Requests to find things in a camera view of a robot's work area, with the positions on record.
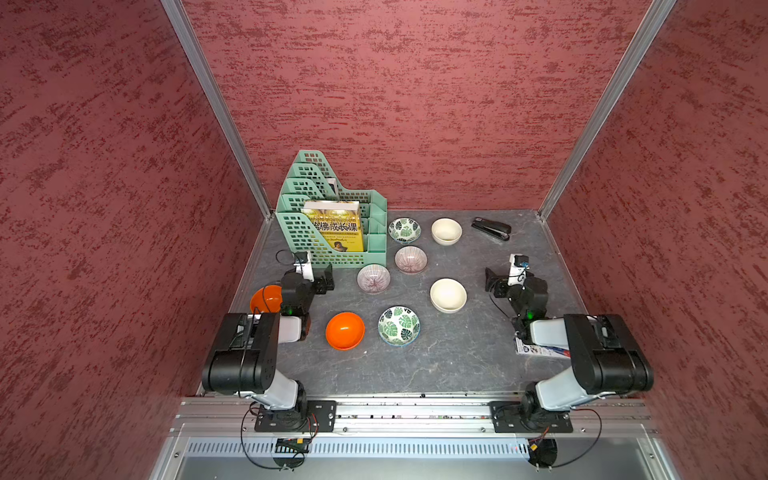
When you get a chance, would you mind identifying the cream bowl front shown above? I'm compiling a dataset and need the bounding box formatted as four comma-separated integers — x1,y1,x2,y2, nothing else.
429,278,468,314

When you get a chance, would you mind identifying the cream bowl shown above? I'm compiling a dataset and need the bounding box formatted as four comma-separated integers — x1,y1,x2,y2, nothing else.
429,278,468,314
431,218,463,246

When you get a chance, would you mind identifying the orange bowl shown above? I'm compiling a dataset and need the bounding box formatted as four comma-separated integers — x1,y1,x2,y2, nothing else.
249,284,282,314
325,312,366,351

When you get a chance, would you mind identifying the purple striped bowl front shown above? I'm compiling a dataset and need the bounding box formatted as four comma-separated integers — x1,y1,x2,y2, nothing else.
356,264,391,294

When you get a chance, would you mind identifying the purple striped bowl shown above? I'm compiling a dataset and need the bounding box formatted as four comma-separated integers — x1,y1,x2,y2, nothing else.
356,264,391,294
394,245,428,274

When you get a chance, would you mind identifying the large green leaf bowl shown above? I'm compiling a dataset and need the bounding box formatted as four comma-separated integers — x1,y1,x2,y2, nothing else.
377,306,421,347

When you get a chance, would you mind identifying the small green leaf bowl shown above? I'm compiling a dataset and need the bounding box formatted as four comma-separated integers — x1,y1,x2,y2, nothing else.
388,217,421,245

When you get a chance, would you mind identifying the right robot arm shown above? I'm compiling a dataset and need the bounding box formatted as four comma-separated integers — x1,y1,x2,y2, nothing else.
484,266,655,419

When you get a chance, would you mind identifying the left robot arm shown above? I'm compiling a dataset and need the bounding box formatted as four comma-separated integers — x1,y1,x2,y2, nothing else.
201,265,335,419

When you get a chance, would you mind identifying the black stapler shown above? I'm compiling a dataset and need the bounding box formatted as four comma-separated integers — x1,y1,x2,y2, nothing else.
471,217,512,241

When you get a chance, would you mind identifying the mint green file organizer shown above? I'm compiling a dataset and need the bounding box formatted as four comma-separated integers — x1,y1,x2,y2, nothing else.
276,150,388,268

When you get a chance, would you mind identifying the yellow book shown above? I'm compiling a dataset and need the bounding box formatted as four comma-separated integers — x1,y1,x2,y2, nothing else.
301,200,365,253

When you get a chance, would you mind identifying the white printed card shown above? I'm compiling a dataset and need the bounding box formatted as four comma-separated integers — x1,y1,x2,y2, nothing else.
515,338,570,359

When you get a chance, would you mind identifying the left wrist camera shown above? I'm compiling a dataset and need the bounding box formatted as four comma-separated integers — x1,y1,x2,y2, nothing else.
294,251,315,282

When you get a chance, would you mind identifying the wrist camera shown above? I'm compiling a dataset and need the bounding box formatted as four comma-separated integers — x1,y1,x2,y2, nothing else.
294,251,315,282
507,254,530,286

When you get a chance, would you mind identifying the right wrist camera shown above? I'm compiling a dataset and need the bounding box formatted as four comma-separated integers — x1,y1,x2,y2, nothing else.
507,254,530,286

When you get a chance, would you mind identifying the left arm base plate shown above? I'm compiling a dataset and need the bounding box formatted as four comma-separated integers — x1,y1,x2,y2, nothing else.
254,400,338,434

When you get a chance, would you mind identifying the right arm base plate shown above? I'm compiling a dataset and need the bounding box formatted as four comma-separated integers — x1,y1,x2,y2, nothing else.
489,401,574,434

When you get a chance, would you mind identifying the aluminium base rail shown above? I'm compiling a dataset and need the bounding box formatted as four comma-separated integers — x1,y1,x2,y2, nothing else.
170,394,659,439

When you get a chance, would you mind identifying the left base cable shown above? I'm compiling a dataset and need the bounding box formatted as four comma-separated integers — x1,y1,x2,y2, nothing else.
239,403,319,471

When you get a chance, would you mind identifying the base cable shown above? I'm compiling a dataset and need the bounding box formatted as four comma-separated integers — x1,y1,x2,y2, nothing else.
527,407,604,470
239,403,319,471

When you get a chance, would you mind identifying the right base cable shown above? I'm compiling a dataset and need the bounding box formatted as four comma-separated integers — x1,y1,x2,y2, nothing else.
527,407,604,470

